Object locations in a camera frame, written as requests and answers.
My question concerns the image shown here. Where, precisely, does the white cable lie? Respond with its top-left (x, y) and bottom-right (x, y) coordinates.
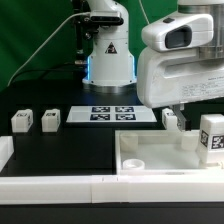
top-left (7, 11), bottom-right (92, 88)

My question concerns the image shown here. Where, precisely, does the white square tabletop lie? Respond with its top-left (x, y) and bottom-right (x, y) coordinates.
top-left (115, 130), bottom-right (224, 175)

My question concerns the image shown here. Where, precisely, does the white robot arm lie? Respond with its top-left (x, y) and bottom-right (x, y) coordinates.
top-left (83, 0), bottom-right (224, 130)

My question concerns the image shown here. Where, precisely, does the white U-shaped obstacle fence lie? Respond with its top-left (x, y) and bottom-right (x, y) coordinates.
top-left (0, 133), bottom-right (224, 205)

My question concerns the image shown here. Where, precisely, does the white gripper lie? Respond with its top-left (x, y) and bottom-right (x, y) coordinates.
top-left (137, 47), bottom-right (224, 131)

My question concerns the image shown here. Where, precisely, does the black cable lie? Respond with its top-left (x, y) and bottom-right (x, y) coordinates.
top-left (9, 63), bottom-right (88, 84)

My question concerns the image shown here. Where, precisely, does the white marker base plate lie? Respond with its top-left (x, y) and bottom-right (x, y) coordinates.
top-left (67, 106), bottom-right (156, 123)

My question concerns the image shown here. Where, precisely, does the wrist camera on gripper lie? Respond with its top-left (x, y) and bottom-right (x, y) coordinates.
top-left (141, 12), bottom-right (214, 52)

